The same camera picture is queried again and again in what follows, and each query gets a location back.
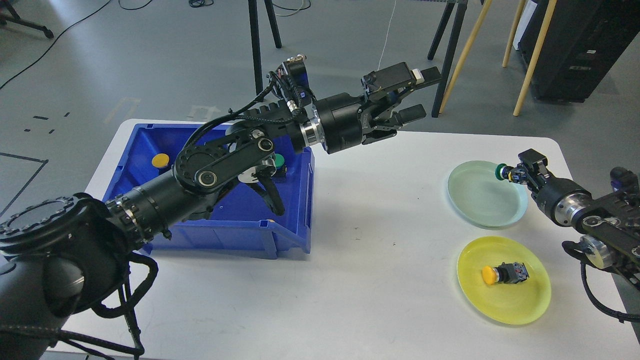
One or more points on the green push button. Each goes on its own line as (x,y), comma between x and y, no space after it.
(280,174)
(506,172)

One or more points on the black cabinet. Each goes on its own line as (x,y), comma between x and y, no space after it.
(584,40)

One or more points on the green push button back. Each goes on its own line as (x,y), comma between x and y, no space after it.
(280,174)

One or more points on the yellow push button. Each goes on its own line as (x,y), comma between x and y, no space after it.
(160,161)
(505,273)

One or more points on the yellow plate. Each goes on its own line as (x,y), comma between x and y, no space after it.
(512,304)

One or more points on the yellow push button back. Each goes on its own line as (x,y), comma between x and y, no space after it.
(160,161)

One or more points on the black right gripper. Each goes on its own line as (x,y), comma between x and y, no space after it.
(560,199)

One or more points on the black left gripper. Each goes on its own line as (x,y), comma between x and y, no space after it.
(339,115)

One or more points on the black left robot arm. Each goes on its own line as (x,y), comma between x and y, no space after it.
(73,273)

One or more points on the yellow push button front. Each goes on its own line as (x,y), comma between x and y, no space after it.
(505,273)

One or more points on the black tripod stand right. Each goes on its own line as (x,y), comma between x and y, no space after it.
(459,7)

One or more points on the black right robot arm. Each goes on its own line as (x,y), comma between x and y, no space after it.
(609,225)

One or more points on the light green plate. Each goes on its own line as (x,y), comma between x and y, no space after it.
(482,199)

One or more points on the black stand base corner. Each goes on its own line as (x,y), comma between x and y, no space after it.
(14,17)

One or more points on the green push button front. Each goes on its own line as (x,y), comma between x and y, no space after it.
(506,172)

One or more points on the blue plastic bin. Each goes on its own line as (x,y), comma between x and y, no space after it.
(239,223)

